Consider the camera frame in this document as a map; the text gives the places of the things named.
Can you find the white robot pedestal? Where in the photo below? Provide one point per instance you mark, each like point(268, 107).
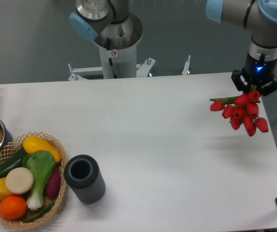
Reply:
point(117, 45)

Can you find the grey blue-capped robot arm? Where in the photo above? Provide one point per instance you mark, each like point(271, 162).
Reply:
point(257, 16)

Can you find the round beige disc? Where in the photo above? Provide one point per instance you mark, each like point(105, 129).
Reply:
point(19, 180)

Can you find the green bean pod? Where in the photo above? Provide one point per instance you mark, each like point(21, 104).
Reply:
point(39, 214)

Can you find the woven wicker basket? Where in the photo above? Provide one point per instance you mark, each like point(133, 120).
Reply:
point(8, 151)

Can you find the red tulip bouquet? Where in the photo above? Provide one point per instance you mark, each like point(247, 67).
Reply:
point(242, 110)

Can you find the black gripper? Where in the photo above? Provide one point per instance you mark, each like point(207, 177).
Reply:
point(256, 71)

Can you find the purple sweet potato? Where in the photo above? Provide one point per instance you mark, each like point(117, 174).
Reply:
point(53, 186)

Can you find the green bok choy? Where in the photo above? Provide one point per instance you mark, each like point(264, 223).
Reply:
point(42, 165)

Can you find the yellow squash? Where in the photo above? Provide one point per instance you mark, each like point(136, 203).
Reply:
point(33, 144)

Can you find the orange fruit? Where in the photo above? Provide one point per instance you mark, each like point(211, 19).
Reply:
point(13, 207)

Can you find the white metal base frame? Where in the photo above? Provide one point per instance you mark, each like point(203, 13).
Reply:
point(90, 70)

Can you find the dark grey ribbed vase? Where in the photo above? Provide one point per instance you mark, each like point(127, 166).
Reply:
point(83, 175)

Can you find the green cucumber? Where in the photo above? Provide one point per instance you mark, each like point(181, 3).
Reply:
point(12, 162)

